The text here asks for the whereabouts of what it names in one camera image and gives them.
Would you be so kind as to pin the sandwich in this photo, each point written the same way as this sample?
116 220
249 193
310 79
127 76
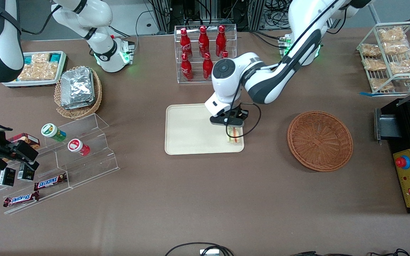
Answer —
235 137

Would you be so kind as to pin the red emergency stop button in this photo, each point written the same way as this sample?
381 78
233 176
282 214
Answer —
401 162

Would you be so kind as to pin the red brown carton box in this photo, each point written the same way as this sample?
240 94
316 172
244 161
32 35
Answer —
27 138

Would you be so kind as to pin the teal snack packet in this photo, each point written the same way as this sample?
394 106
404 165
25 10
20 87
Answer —
55 57
29 59

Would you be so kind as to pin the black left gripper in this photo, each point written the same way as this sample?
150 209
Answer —
239 113

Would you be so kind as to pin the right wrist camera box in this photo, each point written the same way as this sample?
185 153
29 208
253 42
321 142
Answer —
25 150

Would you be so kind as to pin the red capped jar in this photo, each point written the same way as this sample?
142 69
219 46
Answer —
75 145

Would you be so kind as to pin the black machine yellow panel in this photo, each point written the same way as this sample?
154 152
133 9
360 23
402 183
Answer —
400 137

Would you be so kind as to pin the small black product box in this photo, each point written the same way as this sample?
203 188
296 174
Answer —
26 172
6 176

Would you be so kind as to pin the red drink bottle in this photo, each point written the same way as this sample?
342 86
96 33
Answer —
186 68
207 67
203 41
184 42
221 41

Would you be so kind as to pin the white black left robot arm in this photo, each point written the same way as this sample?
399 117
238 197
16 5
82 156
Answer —
269 81

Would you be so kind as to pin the Snickers chocolate bar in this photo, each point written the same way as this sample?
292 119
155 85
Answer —
21 199
50 182

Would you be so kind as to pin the clear acrylic tiered stand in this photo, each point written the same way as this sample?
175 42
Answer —
94 160

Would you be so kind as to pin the black equipment rack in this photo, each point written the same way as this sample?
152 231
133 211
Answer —
166 14

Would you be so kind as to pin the beige snack pack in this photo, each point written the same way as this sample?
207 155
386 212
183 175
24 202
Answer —
30 73
48 67

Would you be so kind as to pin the green capped jar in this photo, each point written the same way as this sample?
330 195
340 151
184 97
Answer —
50 130

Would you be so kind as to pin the small grey box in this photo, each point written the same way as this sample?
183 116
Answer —
209 252

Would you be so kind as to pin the blue tape strip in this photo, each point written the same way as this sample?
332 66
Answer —
367 94

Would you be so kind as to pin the brown tablecloth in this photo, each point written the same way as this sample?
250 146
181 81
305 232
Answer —
190 199

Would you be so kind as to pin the oval light wicker basket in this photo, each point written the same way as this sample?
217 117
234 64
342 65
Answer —
80 113

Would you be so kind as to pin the silver foil containers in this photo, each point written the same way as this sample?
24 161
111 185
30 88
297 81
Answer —
78 87

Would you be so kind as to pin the clear bag of snacks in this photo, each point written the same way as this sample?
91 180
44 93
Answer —
404 65
394 47
374 64
391 34
369 49
381 84

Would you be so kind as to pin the clear acrylic bottle rack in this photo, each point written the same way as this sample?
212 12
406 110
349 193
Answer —
194 76

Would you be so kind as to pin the cream plastic tray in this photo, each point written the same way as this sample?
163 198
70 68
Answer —
190 131

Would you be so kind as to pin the round brown wicker basket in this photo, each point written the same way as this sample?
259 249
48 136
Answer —
319 142

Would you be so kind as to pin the white rectangular tray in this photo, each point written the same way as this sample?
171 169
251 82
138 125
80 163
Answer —
30 84

